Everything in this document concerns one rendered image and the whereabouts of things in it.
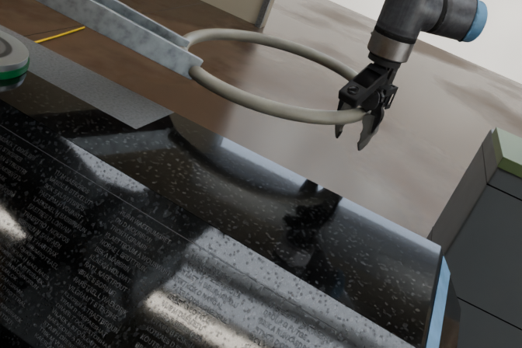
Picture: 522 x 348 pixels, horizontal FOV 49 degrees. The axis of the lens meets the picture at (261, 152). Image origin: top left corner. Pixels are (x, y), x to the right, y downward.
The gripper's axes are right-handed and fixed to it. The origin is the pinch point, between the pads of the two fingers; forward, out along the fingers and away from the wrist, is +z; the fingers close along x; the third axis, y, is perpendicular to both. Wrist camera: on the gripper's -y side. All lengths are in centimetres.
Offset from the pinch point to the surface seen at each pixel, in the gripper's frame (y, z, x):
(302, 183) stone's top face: -21.5, 3.5, -3.2
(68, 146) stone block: -57, 1, 22
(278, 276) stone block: -48, 4, -17
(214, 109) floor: 149, 90, 148
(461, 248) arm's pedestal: 50, 34, -26
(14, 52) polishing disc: -50, -3, 50
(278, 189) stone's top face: -28.9, 3.1, -2.4
